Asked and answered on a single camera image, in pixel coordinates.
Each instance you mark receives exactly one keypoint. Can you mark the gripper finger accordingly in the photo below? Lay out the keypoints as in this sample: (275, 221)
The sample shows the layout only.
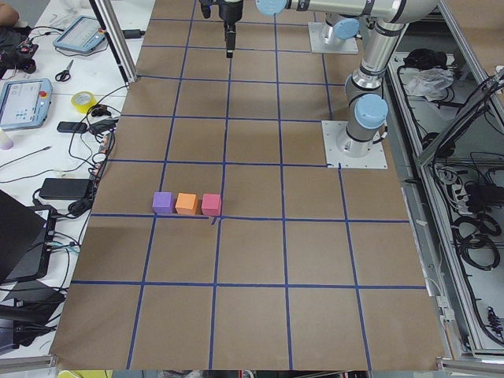
(230, 44)

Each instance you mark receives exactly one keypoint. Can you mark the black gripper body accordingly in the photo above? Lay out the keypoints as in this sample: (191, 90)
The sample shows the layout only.
(229, 11)

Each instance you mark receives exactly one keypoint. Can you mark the orange foam cube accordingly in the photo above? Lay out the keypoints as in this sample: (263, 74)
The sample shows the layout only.
(186, 204)

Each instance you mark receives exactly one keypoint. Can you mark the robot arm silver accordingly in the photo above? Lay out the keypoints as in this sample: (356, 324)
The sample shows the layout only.
(367, 109)

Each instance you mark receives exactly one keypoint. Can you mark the teach pendant far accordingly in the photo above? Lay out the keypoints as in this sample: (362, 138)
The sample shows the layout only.
(82, 36)

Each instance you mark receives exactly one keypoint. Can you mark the teach pendant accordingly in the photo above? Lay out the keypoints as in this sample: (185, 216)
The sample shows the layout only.
(82, 36)
(25, 103)

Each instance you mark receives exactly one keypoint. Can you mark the yellow tape roll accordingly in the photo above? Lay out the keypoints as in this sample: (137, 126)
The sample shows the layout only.
(83, 101)

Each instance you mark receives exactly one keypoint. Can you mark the pink foam cube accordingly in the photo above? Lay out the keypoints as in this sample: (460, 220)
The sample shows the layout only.
(211, 205)

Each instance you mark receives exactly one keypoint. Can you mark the purple foam cube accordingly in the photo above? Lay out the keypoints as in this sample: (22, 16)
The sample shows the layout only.
(163, 202)

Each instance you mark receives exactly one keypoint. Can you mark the black phone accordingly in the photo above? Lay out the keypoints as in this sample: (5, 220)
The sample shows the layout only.
(72, 127)

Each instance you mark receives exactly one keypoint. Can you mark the teach pendant near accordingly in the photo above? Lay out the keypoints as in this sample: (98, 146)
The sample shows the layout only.
(25, 103)

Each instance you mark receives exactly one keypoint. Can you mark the black power adapter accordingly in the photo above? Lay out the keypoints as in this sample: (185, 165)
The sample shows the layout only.
(64, 188)

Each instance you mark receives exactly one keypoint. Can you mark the black laptop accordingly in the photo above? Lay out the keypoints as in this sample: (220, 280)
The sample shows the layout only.
(25, 235)

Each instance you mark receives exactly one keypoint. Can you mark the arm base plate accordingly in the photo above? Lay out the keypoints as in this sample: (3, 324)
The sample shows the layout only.
(342, 152)
(336, 39)

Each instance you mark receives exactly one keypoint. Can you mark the aluminium frame post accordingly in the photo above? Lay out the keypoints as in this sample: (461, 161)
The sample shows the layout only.
(109, 23)

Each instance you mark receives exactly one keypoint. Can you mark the black handled scissors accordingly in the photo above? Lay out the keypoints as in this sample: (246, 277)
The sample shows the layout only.
(64, 75)

